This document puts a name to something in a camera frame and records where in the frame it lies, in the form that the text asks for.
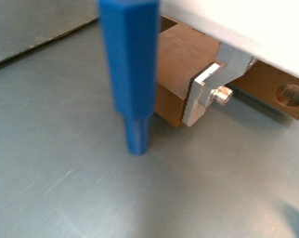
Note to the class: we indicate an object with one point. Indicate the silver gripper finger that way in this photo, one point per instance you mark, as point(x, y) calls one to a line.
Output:
point(208, 87)

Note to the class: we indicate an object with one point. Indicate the brown T-shaped block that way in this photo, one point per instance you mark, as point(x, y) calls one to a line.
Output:
point(185, 52)

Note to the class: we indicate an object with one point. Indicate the blue hexagonal peg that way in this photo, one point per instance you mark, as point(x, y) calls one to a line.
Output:
point(130, 26)

